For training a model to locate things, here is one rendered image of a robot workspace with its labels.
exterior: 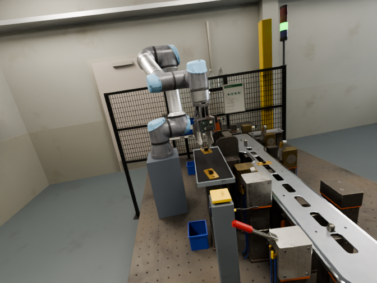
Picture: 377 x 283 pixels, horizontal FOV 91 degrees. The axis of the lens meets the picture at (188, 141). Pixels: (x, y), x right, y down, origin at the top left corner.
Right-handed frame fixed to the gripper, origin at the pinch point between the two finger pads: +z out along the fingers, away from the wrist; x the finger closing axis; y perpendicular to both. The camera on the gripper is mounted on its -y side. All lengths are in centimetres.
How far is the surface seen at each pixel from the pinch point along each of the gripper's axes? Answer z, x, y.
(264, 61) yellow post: -38, 99, -112
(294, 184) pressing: 23.4, 37.2, 9.4
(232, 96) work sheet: -9, 62, -115
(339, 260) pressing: 23, 22, 45
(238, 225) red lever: 10.5, -2.3, 37.8
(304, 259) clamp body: 22, 14, 43
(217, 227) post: 16.9, -6.2, 29.7
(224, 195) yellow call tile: 7.4, -2.3, 27.7
